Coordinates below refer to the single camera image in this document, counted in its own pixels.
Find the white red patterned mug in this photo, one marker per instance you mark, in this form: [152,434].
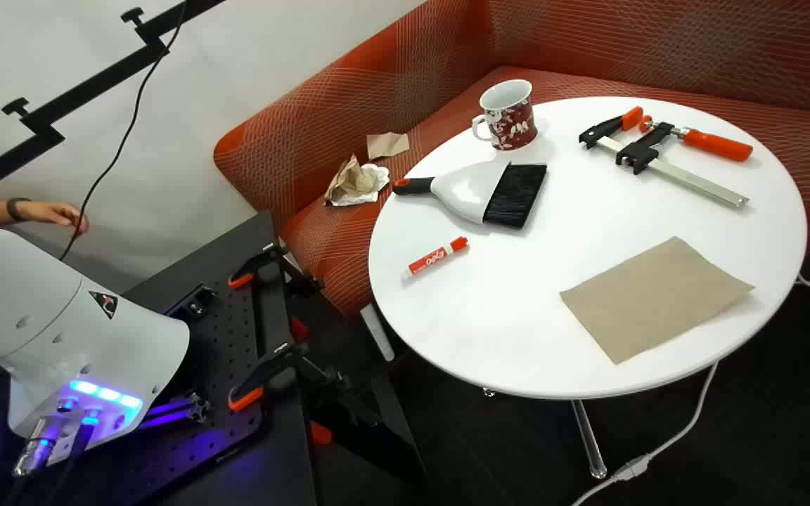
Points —
[518,122]

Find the black orange spring clamp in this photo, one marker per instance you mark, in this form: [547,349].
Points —
[269,266]
[359,422]
[261,384]

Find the white table leg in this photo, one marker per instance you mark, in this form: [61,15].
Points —
[377,338]

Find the white brush black bristles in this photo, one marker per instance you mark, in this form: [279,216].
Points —
[466,190]

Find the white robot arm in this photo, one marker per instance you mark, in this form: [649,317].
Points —
[57,327]

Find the red marker pen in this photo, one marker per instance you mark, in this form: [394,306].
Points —
[436,256]

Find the orange fabric sofa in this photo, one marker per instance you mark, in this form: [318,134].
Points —
[407,74]

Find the person hand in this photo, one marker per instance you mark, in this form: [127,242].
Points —
[57,216]

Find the clear table leg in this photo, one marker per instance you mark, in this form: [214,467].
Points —
[588,441]

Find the black orange bar clamp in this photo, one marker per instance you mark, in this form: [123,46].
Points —
[698,183]

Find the brown sandpaper sheet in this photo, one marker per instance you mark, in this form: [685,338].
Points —
[653,300]

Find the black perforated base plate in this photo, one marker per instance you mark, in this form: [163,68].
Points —
[227,353]

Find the black metal camera boom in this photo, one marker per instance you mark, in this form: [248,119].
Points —
[97,82]

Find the crumpled brown paper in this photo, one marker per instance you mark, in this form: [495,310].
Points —
[356,183]

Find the small brown paper scrap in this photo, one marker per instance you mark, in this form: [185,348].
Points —
[386,144]

